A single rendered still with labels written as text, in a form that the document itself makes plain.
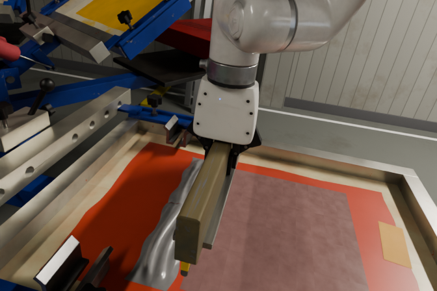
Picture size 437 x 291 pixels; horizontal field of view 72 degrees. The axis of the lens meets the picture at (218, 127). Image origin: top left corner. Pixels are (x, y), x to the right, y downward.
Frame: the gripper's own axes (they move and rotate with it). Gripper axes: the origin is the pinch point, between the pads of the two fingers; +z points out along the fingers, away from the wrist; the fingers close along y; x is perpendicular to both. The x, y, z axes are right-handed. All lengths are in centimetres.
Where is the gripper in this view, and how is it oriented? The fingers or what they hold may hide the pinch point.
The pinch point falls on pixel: (220, 158)
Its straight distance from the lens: 54.3
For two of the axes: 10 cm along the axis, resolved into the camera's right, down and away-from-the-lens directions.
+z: -1.0, 8.8, 4.7
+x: 2.2, -4.4, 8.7
